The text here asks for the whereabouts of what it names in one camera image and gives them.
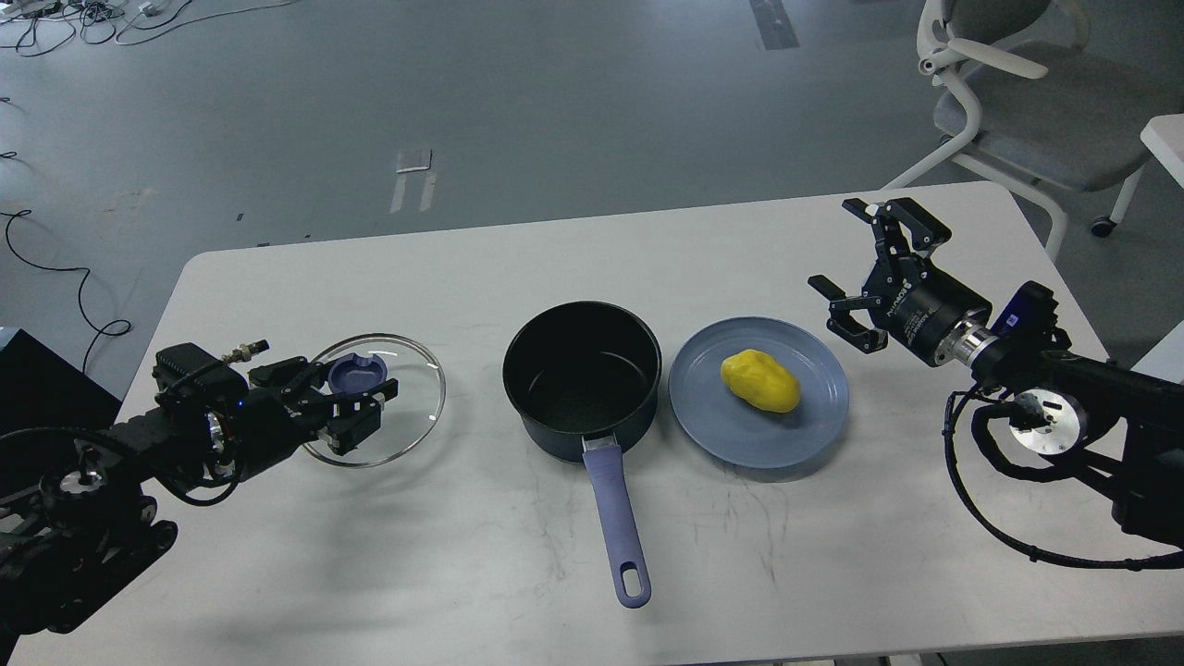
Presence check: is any black floor cable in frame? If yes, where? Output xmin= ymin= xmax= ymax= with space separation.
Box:
xmin=0 ymin=98 xmax=136 ymax=376

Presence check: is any black box at left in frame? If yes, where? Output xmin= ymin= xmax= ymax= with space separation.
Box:
xmin=1 ymin=327 xmax=121 ymax=497

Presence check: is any yellow potato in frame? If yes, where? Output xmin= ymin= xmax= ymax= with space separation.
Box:
xmin=720 ymin=350 xmax=802 ymax=414

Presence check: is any glass pot lid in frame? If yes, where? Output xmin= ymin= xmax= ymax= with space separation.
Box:
xmin=302 ymin=333 xmax=448 ymax=469

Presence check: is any white grey office chair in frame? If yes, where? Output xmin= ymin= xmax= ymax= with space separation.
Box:
xmin=889 ymin=1 xmax=1180 ymax=256

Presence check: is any cable bundle on floor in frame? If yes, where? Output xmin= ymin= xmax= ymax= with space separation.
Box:
xmin=0 ymin=0 xmax=297 ymax=60

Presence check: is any blue plate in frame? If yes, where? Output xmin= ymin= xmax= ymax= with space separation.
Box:
xmin=668 ymin=316 xmax=850 ymax=476

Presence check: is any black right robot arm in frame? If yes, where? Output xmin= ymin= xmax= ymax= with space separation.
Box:
xmin=807 ymin=198 xmax=1180 ymax=572

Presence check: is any white side table edge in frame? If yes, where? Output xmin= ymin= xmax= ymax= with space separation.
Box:
xmin=1139 ymin=113 xmax=1184 ymax=187

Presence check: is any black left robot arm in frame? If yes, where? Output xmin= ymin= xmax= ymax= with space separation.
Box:
xmin=4 ymin=340 xmax=401 ymax=640

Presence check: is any dark blue saucepan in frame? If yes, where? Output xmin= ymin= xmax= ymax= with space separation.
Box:
xmin=502 ymin=301 xmax=663 ymax=610

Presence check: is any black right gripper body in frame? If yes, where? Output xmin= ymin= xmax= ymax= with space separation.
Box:
xmin=871 ymin=261 xmax=993 ymax=367

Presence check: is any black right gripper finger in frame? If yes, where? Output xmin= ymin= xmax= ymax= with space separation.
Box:
xmin=842 ymin=197 xmax=952 ymax=278
xmin=807 ymin=275 xmax=888 ymax=354

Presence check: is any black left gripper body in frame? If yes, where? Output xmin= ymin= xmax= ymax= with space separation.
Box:
xmin=225 ymin=365 xmax=320 ymax=482

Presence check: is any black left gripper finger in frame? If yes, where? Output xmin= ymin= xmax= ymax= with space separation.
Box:
xmin=310 ymin=378 xmax=399 ymax=457
xmin=247 ymin=356 xmax=394 ymax=401

